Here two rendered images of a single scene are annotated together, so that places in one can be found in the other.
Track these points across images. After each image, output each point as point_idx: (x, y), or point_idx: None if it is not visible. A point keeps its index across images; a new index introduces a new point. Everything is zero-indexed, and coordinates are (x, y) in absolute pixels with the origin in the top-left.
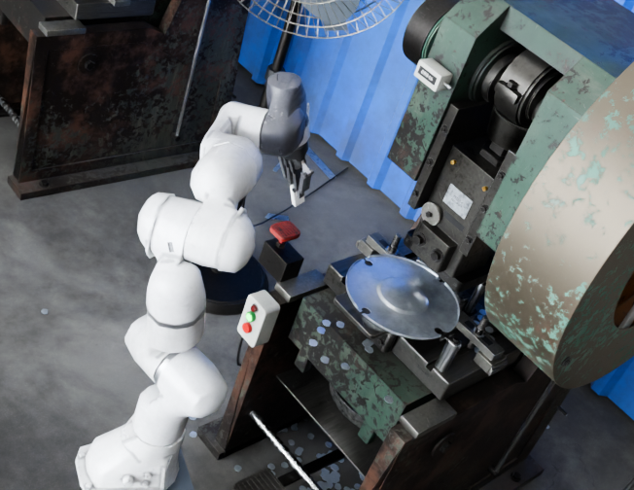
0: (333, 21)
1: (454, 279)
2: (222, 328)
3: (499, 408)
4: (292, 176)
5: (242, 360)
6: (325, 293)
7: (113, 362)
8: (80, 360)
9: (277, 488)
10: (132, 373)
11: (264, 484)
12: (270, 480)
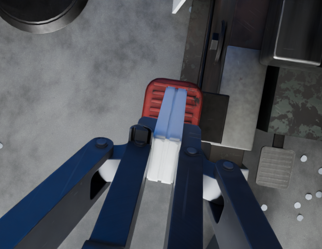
0: None
1: None
2: (95, 21)
3: None
4: (139, 203)
5: (135, 34)
6: (284, 86)
7: (75, 134)
8: (59, 155)
9: (284, 156)
10: (94, 129)
11: (273, 162)
12: (274, 154)
